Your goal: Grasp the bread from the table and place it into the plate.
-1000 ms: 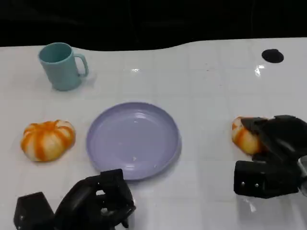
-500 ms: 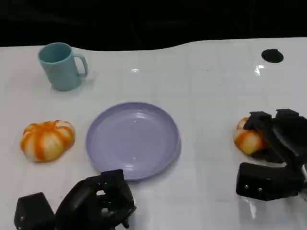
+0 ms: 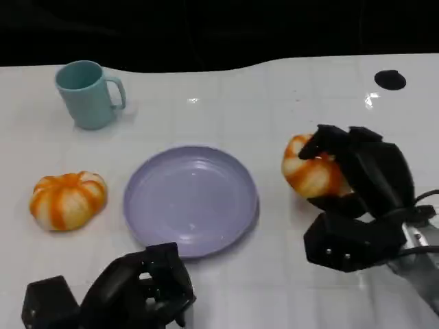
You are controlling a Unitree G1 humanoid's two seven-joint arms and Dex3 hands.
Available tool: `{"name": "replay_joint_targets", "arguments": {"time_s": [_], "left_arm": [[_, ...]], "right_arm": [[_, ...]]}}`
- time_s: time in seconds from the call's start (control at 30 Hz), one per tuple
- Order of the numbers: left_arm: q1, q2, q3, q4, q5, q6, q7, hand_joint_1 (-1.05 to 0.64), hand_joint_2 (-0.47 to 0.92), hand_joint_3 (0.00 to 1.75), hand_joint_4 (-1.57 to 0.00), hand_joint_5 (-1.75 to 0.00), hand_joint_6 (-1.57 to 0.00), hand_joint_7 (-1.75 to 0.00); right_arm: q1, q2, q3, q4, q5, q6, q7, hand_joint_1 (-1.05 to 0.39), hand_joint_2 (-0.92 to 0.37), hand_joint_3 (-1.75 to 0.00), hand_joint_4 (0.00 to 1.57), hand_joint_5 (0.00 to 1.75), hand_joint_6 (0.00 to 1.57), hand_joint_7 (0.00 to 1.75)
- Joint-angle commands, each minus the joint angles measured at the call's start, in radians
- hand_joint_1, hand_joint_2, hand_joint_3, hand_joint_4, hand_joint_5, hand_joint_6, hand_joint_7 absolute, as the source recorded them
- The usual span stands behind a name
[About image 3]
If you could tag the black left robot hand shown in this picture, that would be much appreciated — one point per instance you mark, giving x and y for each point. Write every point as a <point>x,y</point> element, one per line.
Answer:
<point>116,294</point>

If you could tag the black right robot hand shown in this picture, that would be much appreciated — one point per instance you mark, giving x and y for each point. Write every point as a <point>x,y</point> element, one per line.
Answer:
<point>370,171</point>

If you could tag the orange white toy bread roll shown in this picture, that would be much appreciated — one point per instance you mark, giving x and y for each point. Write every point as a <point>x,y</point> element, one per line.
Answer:
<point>313,174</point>
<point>68,200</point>

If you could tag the lilac plate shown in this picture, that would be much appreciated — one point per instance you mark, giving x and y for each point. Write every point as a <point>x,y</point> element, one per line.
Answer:
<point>190,202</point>

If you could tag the pale green mug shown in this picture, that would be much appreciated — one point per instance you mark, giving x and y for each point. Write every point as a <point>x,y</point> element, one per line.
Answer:
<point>90,95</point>

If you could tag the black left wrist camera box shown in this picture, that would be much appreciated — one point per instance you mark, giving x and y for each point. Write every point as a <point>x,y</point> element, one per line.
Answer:
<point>49,303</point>

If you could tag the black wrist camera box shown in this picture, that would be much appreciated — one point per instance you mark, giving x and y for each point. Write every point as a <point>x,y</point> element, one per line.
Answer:
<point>49,303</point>
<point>353,241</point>

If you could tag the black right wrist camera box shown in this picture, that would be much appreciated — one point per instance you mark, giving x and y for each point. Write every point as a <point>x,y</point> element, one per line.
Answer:
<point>353,241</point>

